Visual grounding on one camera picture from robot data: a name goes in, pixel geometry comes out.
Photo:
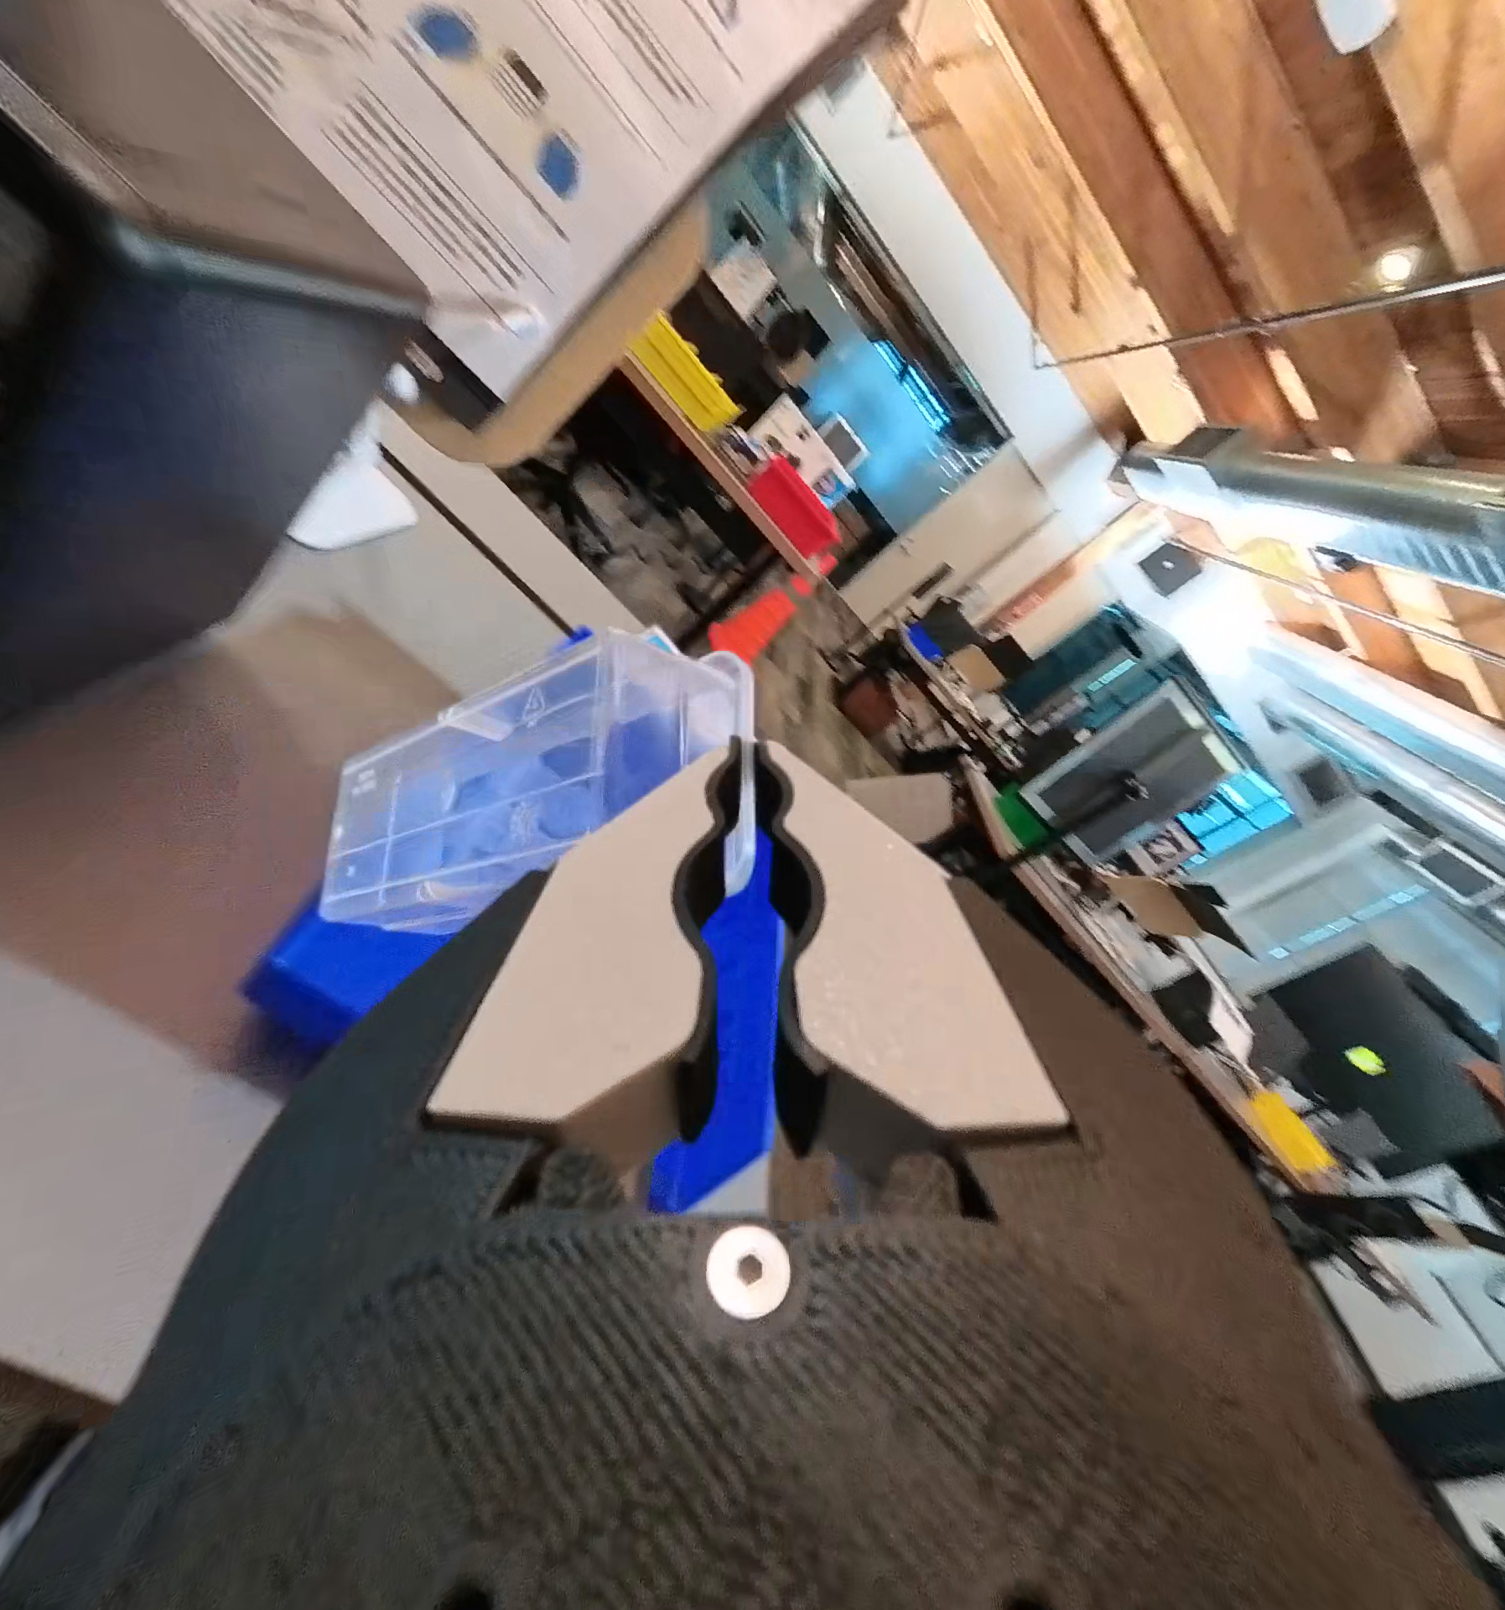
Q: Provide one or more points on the wooden side table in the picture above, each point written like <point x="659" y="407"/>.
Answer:
<point x="715" y="463"/>

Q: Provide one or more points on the white sign stand base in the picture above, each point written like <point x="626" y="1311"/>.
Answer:
<point x="350" y="504"/>

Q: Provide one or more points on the green storage bin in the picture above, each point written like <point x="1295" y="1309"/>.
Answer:
<point x="1023" y="818"/>

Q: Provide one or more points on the black drawer cabinet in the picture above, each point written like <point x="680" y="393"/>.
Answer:
<point x="136" y="504"/>

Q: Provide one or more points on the red parts bin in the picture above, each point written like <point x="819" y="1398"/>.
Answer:
<point x="793" y="504"/>

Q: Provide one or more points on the small yellow parts bin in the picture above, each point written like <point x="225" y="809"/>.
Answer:
<point x="688" y="372"/>

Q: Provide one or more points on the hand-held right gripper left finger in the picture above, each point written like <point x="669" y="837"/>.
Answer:
<point x="577" y="1006"/>

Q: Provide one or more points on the long wooden workbench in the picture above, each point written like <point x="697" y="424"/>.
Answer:
<point x="1079" y="907"/>

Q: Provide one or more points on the silver round duct pipe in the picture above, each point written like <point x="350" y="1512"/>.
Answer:
<point x="1430" y="755"/>

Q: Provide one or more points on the silver rectangular ventilation duct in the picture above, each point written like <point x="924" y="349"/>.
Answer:
<point x="1394" y="517"/>

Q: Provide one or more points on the long red floor tape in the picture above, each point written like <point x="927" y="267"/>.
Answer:
<point x="753" y="626"/>

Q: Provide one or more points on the grey desk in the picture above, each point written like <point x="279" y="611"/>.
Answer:
<point x="60" y="1133"/>

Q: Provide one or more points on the blue storage bin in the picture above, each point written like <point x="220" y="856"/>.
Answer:
<point x="324" y="982"/>

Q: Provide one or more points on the black square ceiling box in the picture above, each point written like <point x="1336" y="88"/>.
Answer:
<point x="1174" y="569"/>

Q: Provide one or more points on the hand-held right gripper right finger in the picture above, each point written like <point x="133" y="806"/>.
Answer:
<point x="915" y="1006"/>

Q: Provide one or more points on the black monitor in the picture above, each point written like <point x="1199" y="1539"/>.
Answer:
<point x="1394" y="1107"/>

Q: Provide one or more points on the clear plastic drawer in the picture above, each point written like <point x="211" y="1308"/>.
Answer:
<point x="512" y="806"/>

